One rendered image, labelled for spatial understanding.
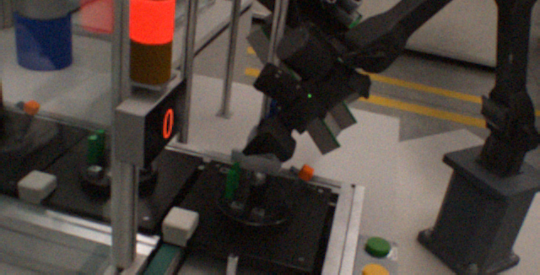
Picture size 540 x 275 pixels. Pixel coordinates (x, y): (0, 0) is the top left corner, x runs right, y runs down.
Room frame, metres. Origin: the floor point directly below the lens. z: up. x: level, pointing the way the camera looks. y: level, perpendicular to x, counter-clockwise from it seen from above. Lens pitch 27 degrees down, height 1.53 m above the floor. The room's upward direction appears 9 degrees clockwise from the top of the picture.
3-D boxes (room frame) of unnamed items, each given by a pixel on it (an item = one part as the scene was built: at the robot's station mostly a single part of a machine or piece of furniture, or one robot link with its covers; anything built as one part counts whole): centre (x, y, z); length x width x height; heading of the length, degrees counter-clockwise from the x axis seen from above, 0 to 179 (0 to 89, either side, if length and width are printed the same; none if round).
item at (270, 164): (0.77, 0.01, 1.09); 0.08 x 0.04 x 0.07; 81
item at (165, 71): (0.60, 0.15, 1.28); 0.05 x 0.05 x 0.05
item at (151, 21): (0.60, 0.15, 1.33); 0.05 x 0.05 x 0.05
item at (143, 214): (0.81, 0.26, 1.01); 0.24 x 0.24 x 0.13; 81
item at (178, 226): (0.69, 0.12, 0.97); 0.05 x 0.05 x 0.04; 81
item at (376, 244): (0.72, -0.20, 0.96); 0.04 x 0.04 x 0.02
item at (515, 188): (0.88, -0.43, 0.96); 0.15 x 0.15 x 0.20; 35
